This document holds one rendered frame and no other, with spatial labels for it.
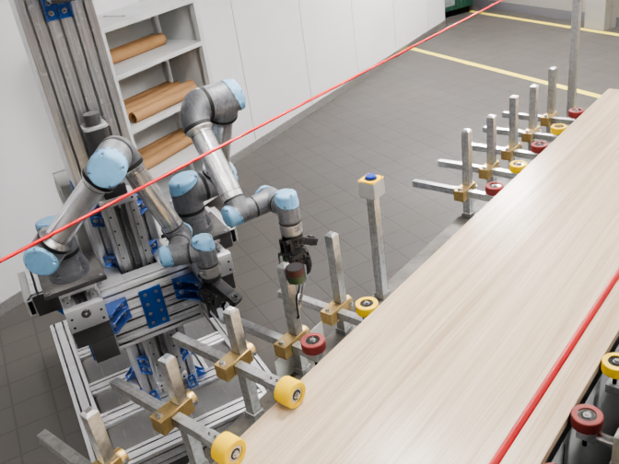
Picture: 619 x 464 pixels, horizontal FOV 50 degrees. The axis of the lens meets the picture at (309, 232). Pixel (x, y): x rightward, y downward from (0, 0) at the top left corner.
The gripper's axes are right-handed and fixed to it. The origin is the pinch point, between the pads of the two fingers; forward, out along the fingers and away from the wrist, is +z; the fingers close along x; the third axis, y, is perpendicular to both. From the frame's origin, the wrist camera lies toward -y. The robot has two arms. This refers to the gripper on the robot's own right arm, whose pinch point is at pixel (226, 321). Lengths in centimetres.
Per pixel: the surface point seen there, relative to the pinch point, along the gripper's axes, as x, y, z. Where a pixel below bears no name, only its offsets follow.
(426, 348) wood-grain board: -15, -76, -7
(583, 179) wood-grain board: -146, -77, -7
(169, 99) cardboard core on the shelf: -155, 208, -13
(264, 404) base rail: 15.8, -30.9, 12.5
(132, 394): 51, -16, -13
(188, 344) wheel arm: 26.5, -13.1, -13.3
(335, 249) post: -28.2, -32.9, -24.1
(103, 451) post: 72, -33, -19
